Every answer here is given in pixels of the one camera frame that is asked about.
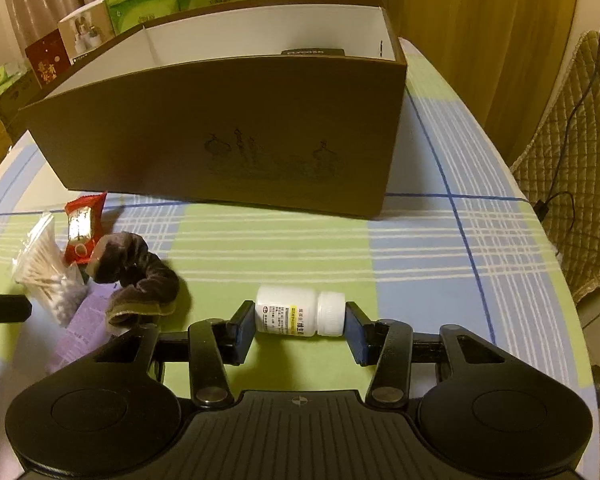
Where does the printed cardboard box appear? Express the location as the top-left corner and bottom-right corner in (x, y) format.
(0, 77), (43, 131)

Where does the wooden door panel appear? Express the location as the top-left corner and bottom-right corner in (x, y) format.
(385, 0), (581, 161)

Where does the white product box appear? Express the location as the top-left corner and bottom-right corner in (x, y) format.
(57, 0), (116, 63)

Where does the thin dark cable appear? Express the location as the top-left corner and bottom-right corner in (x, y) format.
(532, 0), (600, 221)

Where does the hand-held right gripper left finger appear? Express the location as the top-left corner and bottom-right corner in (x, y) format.
(87, 300), (256, 407)

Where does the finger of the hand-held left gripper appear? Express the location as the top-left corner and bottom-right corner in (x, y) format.
(0, 294), (33, 332)

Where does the white pill bottle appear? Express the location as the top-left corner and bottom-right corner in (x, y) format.
(255, 284), (347, 338)

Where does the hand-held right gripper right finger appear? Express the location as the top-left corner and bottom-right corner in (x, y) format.
(345, 301), (506, 407)

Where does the plaid cloth covered desktop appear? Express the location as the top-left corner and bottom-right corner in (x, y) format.
(0, 37), (593, 461)

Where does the purple packet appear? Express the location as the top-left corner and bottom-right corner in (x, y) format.
(42, 280), (131, 376)

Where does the chair with quilted cover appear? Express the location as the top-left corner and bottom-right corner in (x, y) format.
(510, 30), (600, 306)

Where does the dark red gift box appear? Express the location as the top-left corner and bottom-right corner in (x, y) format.
(24, 27), (73, 90)

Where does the red snack packet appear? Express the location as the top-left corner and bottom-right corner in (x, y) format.
(62, 191), (108, 267)

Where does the bag of cotton swabs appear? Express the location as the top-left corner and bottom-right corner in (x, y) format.
(11, 212), (88, 328)

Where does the brown velvet scrunchie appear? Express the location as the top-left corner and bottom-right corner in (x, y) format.
(87, 231), (181, 333)

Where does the green tissue pack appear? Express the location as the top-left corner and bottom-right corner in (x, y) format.
(0, 60), (38, 96)

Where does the large brown cardboard box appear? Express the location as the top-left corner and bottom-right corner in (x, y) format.
(19, 0), (408, 220)

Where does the black shaver box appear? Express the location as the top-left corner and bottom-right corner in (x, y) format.
(280, 47), (346, 57)

